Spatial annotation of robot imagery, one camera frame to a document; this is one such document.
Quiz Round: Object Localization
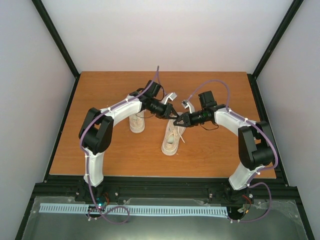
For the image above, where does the left black frame post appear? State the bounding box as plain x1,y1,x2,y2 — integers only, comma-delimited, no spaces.
31,0,81,80

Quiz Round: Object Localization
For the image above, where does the black frame post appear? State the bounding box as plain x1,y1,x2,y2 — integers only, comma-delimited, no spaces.
251,0,305,78
31,0,81,80

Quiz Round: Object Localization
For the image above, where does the green lit circuit board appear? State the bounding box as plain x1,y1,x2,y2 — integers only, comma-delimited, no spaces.
88,192,110,214

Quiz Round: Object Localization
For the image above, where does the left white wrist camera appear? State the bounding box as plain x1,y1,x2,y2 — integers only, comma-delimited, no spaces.
161,92,177,105

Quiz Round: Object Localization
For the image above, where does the right black frame post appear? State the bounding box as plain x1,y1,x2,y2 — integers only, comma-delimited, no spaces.
251,0,305,78

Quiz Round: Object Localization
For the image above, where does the white lace sneaker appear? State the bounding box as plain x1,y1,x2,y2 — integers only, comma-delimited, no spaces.
161,119,186,156
129,111,145,134

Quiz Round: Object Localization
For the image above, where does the light blue cable duct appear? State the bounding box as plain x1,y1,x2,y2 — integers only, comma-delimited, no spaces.
38,203,228,218

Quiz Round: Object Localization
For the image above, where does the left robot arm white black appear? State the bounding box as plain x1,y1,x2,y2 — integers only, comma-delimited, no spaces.
79,80,179,202

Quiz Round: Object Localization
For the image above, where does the black aluminium frame rail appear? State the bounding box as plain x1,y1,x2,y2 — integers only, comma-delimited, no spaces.
30,175,302,206

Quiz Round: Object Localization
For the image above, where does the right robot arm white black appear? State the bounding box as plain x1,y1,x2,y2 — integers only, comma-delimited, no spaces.
174,91,279,191

